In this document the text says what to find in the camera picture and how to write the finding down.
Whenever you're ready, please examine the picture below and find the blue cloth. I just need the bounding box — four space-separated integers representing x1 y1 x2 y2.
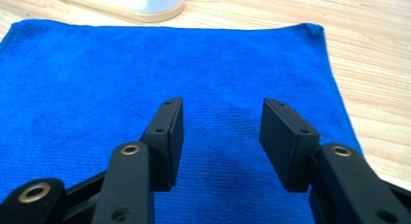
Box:
0 18 364 224

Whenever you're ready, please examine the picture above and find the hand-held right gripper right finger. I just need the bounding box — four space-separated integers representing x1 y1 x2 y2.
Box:
259 98 322 194

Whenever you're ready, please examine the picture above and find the white container on wooden base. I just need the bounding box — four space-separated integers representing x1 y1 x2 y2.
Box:
59 0 186 24

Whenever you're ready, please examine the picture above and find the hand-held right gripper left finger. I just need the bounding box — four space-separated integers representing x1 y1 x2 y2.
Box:
139 96 185 193

